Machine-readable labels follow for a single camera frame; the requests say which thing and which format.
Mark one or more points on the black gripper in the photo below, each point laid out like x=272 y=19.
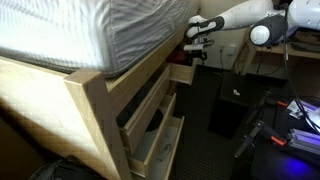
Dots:
x=199 y=55

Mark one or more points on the light wooden drawer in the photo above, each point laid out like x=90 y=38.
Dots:
x=181 y=74
x=160 y=133
x=146 y=106
x=173 y=153

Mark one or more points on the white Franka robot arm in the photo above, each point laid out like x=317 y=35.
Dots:
x=246 y=13

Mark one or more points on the red clothing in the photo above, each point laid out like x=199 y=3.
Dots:
x=178 y=57

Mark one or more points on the black box with sticker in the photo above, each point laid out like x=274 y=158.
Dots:
x=240 y=90

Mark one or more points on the wooden desk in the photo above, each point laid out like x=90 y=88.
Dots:
x=276 y=50

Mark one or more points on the black garment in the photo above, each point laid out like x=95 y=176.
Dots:
x=155 y=120

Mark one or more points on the black clamp orange trigger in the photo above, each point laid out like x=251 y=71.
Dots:
x=266 y=100
x=256 y=131

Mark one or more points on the grey crumpled cloth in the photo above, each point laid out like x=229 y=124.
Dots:
x=164 y=151

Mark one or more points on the black desk device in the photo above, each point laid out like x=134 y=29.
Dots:
x=305 y=45

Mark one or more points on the mattress with striped sheet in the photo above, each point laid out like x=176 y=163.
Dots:
x=66 y=26

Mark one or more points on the black backpack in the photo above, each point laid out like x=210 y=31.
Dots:
x=63 y=170

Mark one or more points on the wall power outlet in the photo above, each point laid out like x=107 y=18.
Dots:
x=221 y=48

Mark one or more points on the aluminium profile rail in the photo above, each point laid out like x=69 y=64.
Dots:
x=305 y=141

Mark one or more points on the light wooden bed frame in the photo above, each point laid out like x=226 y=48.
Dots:
x=50 y=110

